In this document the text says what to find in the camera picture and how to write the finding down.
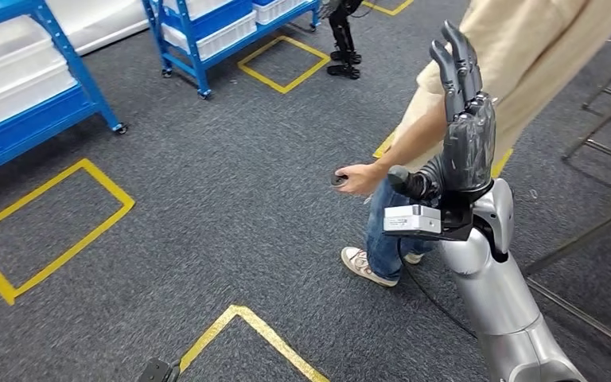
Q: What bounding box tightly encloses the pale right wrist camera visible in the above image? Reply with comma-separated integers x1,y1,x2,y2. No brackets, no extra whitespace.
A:
383,202,477,243

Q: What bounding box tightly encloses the blue metal shelf rack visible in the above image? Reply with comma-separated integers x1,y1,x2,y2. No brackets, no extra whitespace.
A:
0,0,128,183

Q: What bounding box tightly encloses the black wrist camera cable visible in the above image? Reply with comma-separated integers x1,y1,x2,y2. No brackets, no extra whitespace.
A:
397,240,478,338

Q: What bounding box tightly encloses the humanoid robot with black legs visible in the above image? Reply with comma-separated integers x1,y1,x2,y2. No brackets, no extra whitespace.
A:
318,0,364,80

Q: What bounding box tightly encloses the blue plastic bin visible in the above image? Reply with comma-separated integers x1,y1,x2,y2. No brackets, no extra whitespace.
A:
176,0,254,41
0,84,99,157

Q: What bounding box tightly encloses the person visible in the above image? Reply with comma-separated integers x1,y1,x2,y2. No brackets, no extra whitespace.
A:
332,0,611,288

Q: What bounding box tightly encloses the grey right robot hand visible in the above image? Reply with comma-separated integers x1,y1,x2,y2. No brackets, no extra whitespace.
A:
387,20,497,204

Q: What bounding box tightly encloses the blue wheeled rack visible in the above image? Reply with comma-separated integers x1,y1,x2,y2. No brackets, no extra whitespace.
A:
142,0,321,100

